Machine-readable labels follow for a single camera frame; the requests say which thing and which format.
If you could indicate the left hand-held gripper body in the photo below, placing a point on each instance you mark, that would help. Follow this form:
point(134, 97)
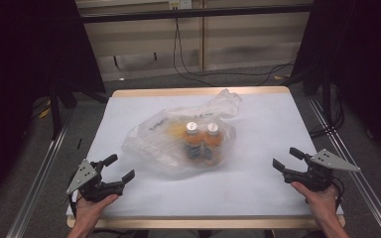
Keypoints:
point(89, 185)

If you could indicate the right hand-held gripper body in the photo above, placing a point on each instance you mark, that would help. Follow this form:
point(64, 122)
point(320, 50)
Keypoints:
point(317, 178)

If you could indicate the clear plastic bag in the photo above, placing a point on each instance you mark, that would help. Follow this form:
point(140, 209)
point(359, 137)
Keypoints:
point(155, 145)

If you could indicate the yellow-orange drink bottle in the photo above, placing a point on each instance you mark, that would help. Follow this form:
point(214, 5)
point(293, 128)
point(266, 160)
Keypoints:
point(193, 142)
point(213, 142)

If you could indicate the person's right hand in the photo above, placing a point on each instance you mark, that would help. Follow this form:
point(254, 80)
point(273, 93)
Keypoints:
point(322, 203)

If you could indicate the person's left hand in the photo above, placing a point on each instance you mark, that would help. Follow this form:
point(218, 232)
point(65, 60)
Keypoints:
point(89, 211)

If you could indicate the black stand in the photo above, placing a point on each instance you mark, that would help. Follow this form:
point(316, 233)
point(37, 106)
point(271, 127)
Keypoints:
point(56, 112)

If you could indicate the yellow floor tape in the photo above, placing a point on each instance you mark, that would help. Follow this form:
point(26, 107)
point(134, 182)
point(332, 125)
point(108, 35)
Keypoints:
point(45, 112)

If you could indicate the black horizontal bar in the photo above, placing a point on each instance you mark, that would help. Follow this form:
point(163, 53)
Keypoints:
point(195, 13)

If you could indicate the metal floor rail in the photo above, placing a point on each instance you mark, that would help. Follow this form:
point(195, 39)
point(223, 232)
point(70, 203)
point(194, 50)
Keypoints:
point(39, 178)
point(373, 185)

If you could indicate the white wall socket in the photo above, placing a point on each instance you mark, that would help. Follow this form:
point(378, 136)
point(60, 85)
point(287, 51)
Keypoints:
point(179, 4)

